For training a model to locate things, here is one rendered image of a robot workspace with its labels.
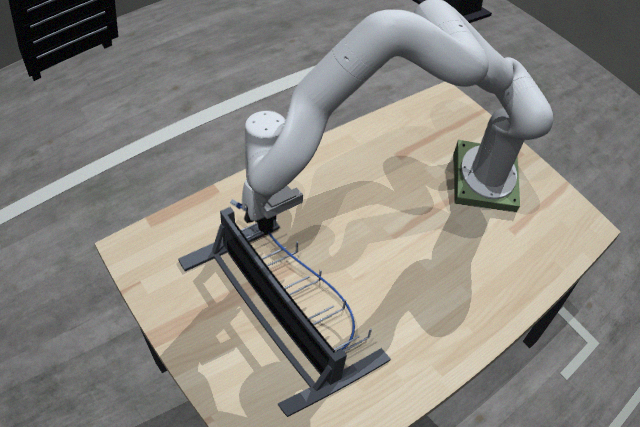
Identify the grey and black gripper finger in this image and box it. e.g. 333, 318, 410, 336
265, 215, 276, 233
244, 207, 268, 235

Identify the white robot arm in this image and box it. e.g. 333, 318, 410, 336
245, 0, 553, 219

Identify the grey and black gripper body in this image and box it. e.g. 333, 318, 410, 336
242, 179, 266, 221

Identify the dark grey network rack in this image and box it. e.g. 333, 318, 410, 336
178, 207, 391, 417

